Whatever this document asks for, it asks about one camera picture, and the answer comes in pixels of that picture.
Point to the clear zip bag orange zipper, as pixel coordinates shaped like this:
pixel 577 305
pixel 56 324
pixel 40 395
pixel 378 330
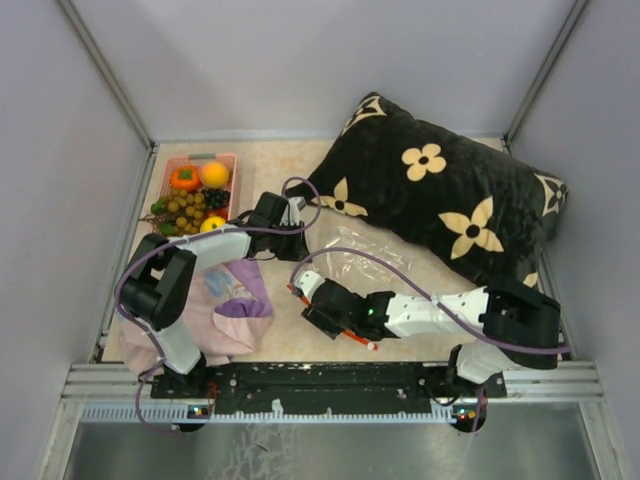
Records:
pixel 362 265

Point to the black pillow cream flowers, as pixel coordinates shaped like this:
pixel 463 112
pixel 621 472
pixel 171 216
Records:
pixel 479 210

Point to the pink purple cloth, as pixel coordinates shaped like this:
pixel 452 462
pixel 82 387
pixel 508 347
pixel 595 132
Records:
pixel 228 311

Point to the aluminium frame rail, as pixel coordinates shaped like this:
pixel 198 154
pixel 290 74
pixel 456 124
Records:
pixel 571 381

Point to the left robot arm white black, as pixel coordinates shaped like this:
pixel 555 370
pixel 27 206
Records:
pixel 153 291

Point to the orange fruit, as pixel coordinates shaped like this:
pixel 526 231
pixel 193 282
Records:
pixel 214 175

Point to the white slotted cable duct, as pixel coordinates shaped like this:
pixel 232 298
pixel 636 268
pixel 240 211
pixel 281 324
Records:
pixel 193 414

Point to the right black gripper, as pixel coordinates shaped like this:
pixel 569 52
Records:
pixel 321 321

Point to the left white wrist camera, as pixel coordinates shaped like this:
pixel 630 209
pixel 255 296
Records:
pixel 292 212

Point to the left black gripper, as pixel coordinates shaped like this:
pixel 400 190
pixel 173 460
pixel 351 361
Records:
pixel 297 251

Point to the orange persimmon with green calyx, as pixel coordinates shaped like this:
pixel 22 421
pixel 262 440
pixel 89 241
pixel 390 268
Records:
pixel 185 178

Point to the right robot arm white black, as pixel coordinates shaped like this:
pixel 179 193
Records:
pixel 513 324

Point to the pink plastic basket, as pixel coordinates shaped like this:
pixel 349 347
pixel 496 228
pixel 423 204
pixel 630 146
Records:
pixel 197 160

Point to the red cherry sprig green leaves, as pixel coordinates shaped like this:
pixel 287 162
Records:
pixel 218 212

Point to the yellow lemon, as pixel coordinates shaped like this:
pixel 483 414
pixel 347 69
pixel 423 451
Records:
pixel 212 223

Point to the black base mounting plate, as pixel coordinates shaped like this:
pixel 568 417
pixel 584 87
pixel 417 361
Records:
pixel 318 388

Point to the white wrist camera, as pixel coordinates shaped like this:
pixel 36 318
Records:
pixel 306 283
pixel 292 212

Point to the brown longan bunch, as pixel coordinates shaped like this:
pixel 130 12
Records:
pixel 179 213

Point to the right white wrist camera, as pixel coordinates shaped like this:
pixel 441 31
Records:
pixel 306 283

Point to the dark grape bunch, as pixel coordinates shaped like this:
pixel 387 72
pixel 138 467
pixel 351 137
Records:
pixel 216 198

